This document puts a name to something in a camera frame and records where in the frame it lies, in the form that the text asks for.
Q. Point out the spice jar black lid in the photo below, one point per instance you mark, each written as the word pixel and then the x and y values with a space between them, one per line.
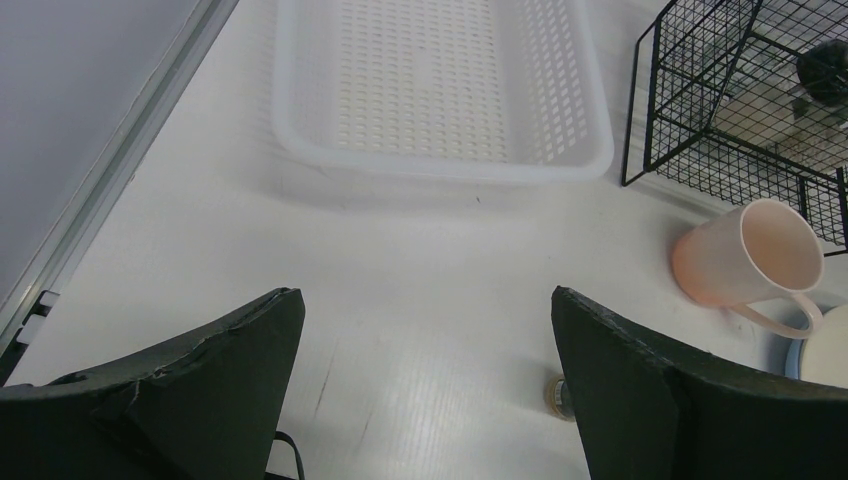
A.
pixel 822 72

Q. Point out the black wire rack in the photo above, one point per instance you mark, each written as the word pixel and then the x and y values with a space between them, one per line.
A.
pixel 716 106

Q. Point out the cream plate with bear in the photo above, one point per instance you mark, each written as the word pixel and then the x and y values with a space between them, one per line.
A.
pixel 822 358

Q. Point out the pink mug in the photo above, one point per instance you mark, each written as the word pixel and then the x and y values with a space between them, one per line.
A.
pixel 762 251

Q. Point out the white perforated plastic basket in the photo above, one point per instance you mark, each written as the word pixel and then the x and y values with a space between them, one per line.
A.
pixel 480 91

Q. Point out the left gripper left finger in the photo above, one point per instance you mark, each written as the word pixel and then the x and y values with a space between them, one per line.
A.
pixel 202 405

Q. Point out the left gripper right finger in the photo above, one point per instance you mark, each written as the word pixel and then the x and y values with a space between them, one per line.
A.
pixel 648 406

